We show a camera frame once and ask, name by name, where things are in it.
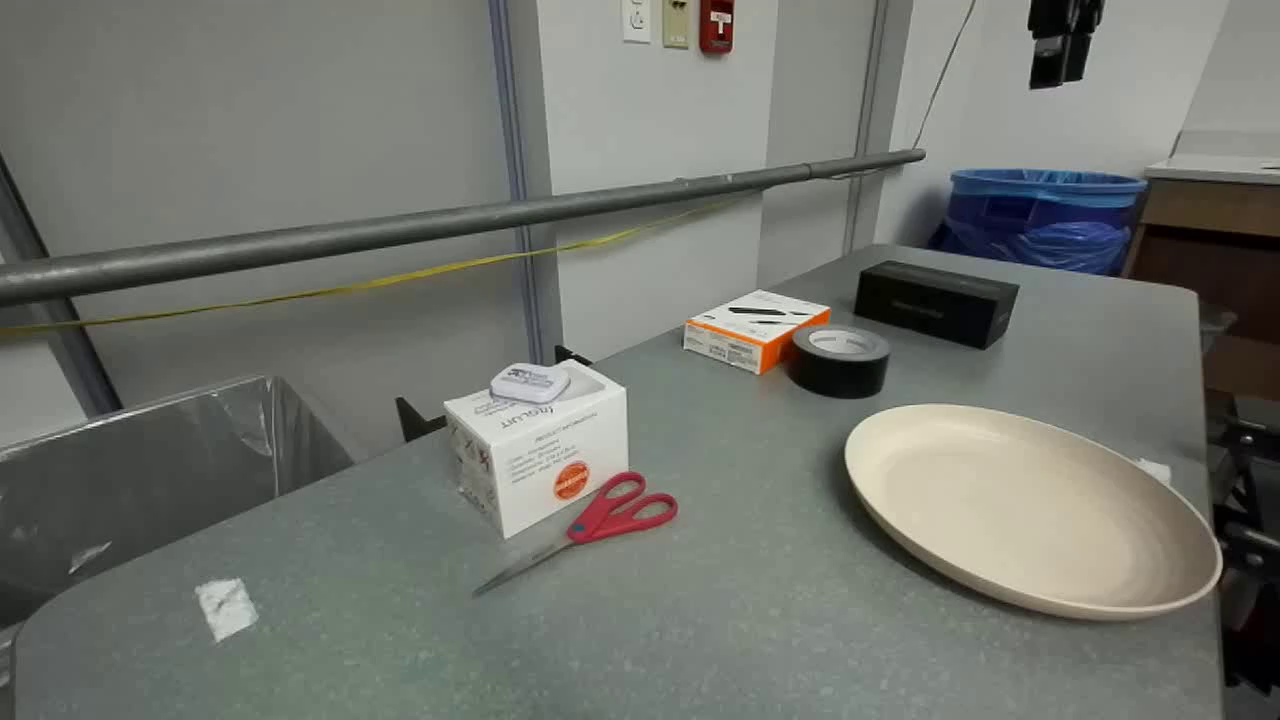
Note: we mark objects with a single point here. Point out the black tape roll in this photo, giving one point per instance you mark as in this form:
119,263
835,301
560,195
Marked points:
836,360

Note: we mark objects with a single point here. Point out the beige round plate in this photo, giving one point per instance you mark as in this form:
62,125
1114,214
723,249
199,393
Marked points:
1028,515

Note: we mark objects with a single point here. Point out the white tape scrap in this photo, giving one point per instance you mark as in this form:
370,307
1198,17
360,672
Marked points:
225,608

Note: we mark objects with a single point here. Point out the orange and white box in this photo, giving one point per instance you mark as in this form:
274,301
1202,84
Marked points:
755,329

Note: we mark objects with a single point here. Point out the small white device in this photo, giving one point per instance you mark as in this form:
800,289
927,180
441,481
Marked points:
531,381

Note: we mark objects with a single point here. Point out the white cardboard box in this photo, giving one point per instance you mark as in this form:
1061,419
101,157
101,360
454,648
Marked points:
524,460

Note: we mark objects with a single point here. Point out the black rectangular box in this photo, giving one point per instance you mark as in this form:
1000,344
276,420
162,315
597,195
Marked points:
934,301

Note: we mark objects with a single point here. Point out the red fire alarm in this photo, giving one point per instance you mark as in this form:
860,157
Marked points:
716,17

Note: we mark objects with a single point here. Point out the blue lined trash bin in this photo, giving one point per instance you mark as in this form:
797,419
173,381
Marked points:
1049,217

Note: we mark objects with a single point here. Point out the black hanging object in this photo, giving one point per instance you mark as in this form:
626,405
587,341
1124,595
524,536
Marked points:
1061,38

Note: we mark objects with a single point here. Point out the grey plastic lined bin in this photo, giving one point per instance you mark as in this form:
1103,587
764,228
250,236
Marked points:
132,481

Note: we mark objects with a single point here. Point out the wooden cabinet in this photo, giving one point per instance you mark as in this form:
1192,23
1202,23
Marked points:
1212,227

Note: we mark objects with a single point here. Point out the red handled scissors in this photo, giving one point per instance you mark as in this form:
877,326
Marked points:
626,507

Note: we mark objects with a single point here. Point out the white wall switch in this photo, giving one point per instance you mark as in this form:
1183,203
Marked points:
639,23

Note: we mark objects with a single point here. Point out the grey metal rail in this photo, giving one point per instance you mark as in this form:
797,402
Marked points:
56,276

